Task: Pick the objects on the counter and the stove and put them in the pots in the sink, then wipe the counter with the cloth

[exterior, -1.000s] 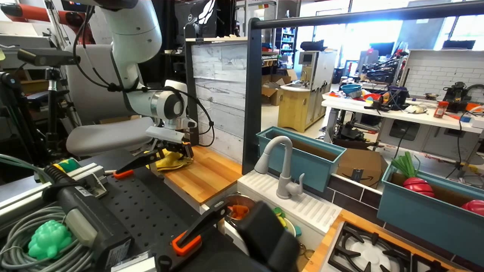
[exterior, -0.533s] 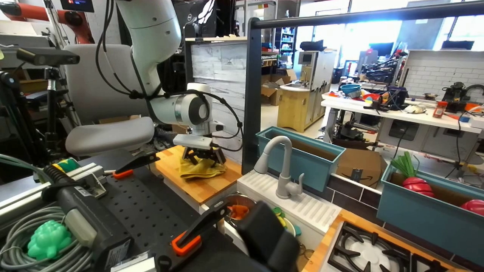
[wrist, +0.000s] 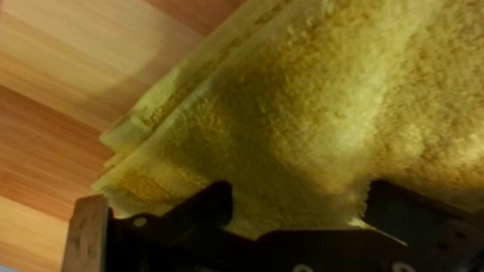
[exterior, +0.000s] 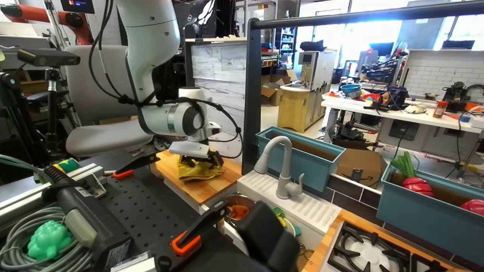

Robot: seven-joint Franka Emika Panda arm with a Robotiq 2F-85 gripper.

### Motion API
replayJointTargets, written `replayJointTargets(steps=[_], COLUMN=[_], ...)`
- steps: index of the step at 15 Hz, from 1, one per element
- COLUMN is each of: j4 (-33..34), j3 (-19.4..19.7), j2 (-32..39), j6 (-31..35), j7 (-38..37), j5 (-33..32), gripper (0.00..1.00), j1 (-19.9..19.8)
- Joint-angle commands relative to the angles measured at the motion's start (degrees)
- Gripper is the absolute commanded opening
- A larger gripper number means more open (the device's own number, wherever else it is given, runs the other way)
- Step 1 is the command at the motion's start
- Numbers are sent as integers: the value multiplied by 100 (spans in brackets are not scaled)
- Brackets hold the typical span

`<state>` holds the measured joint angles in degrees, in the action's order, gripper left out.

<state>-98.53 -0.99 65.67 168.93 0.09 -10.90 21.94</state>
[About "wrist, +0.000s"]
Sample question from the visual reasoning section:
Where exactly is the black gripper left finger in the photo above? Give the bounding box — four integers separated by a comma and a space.
104, 180, 263, 272

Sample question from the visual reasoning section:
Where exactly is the yellow terry towel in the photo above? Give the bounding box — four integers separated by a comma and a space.
89, 0, 484, 242

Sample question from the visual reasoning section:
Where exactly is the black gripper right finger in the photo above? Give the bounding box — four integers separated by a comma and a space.
362, 177, 484, 272

